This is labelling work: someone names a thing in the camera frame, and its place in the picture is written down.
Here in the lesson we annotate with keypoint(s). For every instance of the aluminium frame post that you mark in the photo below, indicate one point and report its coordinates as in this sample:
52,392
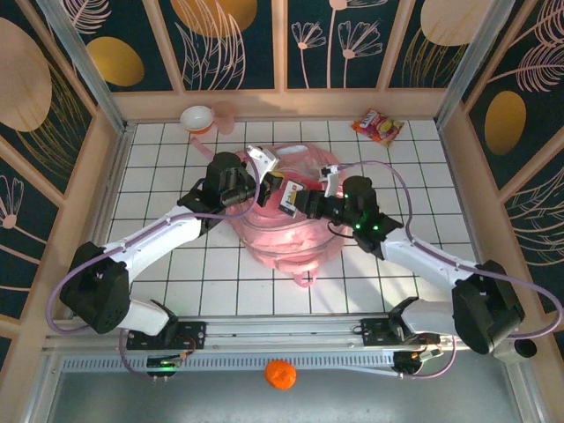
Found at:
83,66
476,61

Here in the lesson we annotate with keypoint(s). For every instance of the pink plastic cup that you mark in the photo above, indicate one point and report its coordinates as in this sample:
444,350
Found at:
224,118

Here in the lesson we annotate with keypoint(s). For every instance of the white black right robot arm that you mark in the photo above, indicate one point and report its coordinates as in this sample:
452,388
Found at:
423,260

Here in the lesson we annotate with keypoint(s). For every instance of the pink backpack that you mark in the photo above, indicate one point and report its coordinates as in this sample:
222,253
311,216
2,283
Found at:
286,238

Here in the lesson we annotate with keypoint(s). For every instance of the white orange bowl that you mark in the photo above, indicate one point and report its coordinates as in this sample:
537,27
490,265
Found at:
196,118

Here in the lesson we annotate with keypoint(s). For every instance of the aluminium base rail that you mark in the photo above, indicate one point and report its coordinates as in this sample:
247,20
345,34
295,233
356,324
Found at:
282,328

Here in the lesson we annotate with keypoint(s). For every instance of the orange crumpled ball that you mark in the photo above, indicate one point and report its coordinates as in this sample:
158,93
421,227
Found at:
280,374

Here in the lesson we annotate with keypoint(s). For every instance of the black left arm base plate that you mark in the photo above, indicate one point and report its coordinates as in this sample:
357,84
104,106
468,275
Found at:
194,335

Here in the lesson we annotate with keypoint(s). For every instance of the beige wooden enclosure frame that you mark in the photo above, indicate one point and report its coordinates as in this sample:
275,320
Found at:
282,100

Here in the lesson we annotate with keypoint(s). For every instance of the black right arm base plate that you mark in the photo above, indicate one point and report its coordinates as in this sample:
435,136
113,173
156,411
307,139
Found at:
374,330

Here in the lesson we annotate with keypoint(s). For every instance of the black cylinder on grey block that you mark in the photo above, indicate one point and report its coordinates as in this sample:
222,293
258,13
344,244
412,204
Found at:
522,348

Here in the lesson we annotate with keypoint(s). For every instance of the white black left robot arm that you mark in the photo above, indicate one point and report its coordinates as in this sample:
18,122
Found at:
154,238

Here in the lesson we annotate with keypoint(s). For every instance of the orange red snack packet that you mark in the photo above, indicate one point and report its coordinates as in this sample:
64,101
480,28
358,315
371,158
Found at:
378,127

